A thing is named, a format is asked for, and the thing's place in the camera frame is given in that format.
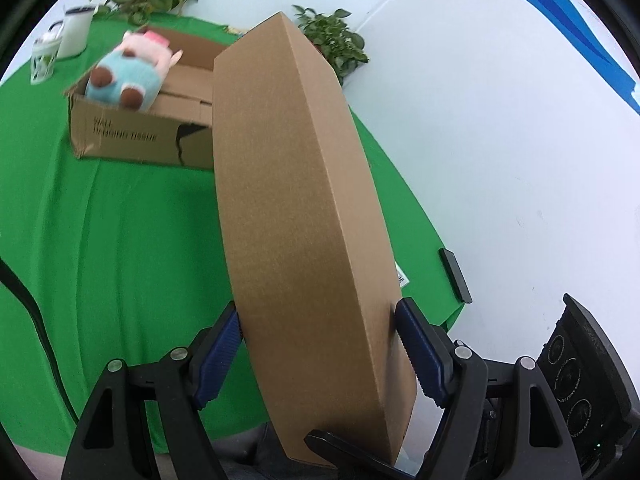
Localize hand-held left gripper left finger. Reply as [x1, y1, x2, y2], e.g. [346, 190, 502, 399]
[60, 301, 243, 480]

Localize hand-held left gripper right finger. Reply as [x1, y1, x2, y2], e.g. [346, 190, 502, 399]
[395, 297, 583, 480]

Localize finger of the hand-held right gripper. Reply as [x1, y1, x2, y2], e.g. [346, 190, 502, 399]
[305, 430, 416, 480]

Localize long cardboard box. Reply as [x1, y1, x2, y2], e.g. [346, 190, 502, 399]
[212, 11, 418, 470]

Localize large cardboard box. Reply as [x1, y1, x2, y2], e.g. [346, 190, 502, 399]
[63, 25, 236, 170]

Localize black rectangular device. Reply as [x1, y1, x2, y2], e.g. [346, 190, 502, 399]
[438, 247, 473, 304]

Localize person's dark pants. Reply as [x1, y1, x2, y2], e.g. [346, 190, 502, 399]
[215, 422, 301, 480]

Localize pink and teal plush pig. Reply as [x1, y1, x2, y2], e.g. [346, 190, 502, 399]
[85, 30, 183, 111]

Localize green patterned white cup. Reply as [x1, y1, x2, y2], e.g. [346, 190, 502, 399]
[31, 32, 63, 85]

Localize white lidded mug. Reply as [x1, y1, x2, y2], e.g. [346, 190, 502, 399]
[49, 5, 96, 58]

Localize black cable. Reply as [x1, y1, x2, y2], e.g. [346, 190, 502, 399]
[0, 256, 81, 423]

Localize blue wall banner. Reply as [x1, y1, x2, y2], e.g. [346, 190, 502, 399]
[430, 0, 640, 116]

